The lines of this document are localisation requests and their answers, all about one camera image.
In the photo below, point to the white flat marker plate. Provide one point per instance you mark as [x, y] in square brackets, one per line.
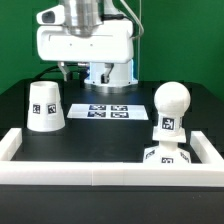
[107, 112]

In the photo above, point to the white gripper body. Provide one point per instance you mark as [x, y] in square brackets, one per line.
[109, 43]

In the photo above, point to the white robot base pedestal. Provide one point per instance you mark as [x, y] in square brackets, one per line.
[122, 75]

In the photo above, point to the white lamp shade cone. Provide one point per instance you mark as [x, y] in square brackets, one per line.
[45, 112]

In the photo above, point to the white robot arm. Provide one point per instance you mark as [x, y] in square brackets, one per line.
[81, 17]

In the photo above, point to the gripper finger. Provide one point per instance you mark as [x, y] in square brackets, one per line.
[105, 77]
[65, 70]

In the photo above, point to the white lamp bulb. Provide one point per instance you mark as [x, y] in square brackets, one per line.
[171, 100]

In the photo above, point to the white lamp base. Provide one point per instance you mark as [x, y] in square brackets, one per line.
[167, 150]

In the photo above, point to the white U-shaped fence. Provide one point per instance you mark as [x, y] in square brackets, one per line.
[208, 173]

